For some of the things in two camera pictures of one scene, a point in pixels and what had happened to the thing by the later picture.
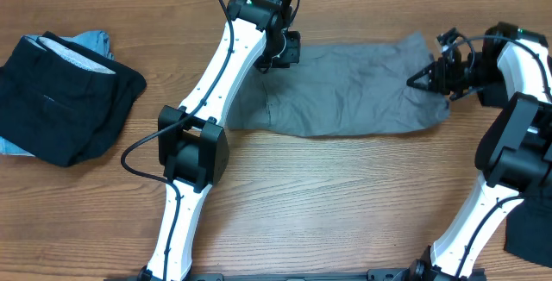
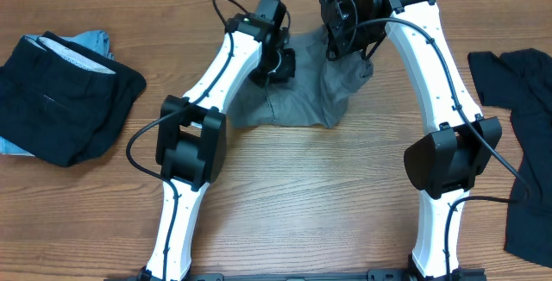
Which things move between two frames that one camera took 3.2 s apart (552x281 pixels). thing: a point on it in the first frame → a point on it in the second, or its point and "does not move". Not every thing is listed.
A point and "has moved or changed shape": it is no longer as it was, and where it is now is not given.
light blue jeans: x=97 y=42 does not move
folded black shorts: x=61 y=103 does not move
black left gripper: x=291 y=47 → x=280 y=65
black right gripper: x=442 y=74 → x=336 y=10
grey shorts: x=341 y=89 has moved or changed shape
